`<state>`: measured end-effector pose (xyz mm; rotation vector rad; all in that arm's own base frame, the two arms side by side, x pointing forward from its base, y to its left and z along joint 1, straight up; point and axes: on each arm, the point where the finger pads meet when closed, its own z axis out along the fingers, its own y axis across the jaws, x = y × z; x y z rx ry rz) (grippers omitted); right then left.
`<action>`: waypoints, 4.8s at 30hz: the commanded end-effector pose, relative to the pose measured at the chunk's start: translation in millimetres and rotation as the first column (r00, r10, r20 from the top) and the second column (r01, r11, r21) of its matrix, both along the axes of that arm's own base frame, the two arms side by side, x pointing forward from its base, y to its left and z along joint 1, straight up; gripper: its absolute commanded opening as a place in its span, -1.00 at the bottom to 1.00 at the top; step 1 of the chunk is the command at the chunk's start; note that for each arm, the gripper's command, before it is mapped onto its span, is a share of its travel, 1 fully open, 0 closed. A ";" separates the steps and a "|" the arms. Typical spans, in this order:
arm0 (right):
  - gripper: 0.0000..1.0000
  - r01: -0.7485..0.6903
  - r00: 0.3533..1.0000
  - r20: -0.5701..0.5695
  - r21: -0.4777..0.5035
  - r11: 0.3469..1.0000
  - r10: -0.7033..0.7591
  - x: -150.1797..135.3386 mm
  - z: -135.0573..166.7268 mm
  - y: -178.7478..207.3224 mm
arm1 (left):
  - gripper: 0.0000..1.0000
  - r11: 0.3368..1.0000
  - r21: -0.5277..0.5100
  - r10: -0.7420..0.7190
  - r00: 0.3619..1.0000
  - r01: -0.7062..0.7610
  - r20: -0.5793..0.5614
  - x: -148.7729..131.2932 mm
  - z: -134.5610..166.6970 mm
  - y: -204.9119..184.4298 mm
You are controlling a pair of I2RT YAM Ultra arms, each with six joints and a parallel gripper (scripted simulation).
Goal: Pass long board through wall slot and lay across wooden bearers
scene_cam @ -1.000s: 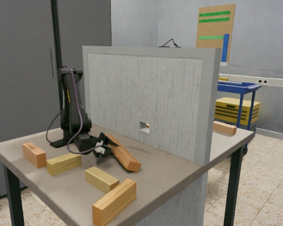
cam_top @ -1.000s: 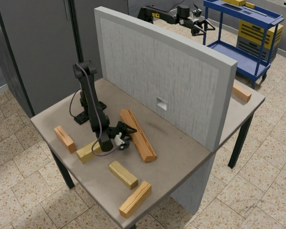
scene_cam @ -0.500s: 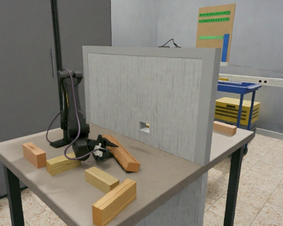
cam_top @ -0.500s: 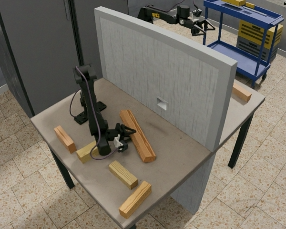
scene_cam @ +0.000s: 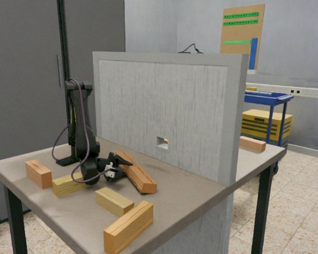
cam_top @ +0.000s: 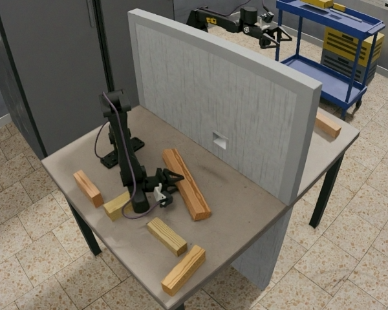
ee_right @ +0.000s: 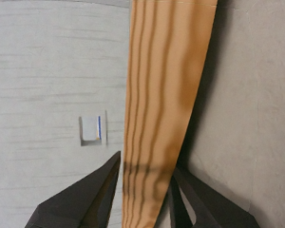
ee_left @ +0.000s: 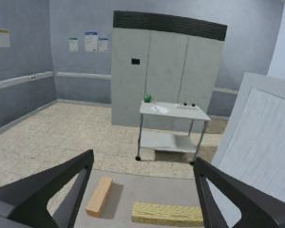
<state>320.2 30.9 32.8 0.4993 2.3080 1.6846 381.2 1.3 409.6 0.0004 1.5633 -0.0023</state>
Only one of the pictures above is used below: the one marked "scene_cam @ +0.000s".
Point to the light wooden board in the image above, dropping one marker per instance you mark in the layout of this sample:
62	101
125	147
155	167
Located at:
137	175

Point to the grey panel wall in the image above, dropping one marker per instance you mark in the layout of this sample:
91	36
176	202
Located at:
195	99

